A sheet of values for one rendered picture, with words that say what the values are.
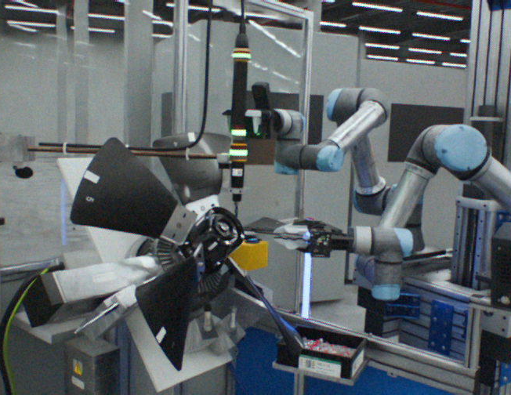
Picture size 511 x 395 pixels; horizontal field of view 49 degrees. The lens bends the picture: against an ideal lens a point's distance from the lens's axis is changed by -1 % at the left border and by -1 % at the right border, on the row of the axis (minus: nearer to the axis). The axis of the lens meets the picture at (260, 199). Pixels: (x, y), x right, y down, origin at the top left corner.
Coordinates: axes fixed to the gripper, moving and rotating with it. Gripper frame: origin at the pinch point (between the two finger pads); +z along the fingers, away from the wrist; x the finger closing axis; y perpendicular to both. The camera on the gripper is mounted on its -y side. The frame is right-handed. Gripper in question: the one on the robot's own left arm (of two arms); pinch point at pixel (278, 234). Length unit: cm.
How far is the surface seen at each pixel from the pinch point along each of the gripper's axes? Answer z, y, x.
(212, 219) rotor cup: 16.2, 14.2, -7.7
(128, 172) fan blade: 35.5, 19.6, -19.5
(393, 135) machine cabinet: -100, -388, 16
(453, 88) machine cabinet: -161, -422, -29
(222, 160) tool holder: 15.2, 3.2, -20.6
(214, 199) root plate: 17.3, 3.6, -10.1
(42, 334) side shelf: 67, 2, 33
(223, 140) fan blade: 16.9, -12.7, -23.5
